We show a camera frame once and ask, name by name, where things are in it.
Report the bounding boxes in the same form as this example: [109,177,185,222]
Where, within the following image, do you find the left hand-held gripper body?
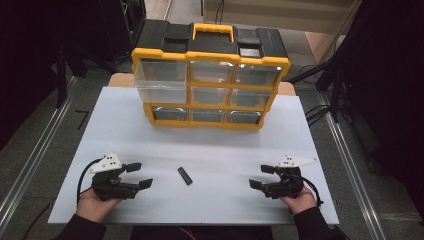
[88,152,141,202]

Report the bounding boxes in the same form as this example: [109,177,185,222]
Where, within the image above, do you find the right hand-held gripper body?
[262,154,319,200]

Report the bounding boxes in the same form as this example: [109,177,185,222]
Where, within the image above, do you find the small black stick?
[176,166,194,186]

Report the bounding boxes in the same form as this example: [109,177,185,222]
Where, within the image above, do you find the clear plastic drawer bin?
[133,58,188,105]

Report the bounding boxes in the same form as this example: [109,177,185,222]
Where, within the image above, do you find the person's right hand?
[279,185,318,215]

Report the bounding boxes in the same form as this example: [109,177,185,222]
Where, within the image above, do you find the person's left hand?
[76,188,122,224]

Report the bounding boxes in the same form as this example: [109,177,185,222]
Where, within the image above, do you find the white table board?
[47,86,340,226]

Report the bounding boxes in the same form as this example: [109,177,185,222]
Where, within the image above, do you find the set of clear drawers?
[151,60,284,125]

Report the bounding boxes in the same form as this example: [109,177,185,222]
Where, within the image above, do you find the wooden table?
[108,72,297,97]

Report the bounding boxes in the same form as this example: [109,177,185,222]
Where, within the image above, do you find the black metal stand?
[54,39,118,109]
[288,49,354,124]

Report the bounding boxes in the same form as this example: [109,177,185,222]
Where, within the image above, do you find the yellow black organizer case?
[130,19,292,131]

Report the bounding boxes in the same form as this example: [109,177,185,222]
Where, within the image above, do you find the light wooden cabinet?
[202,0,363,35]

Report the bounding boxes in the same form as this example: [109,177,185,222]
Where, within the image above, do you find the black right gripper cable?
[301,176,325,207]

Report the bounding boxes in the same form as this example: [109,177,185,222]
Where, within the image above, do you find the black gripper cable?
[301,176,325,207]
[76,158,102,205]

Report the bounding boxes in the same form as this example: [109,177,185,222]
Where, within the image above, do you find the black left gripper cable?
[76,158,102,205]

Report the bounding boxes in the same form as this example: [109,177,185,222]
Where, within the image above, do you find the red cable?
[178,226,198,240]

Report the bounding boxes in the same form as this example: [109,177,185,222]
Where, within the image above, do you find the metal floor rail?
[316,91,389,240]
[0,75,80,231]

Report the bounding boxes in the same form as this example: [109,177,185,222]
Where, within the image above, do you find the black floor cables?
[298,63,336,124]

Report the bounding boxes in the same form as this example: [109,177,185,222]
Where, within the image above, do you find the black floor cable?
[20,201,53,240]

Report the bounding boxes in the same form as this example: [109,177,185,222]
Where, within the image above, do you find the thin black hanging cable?
[214,0,226,25]

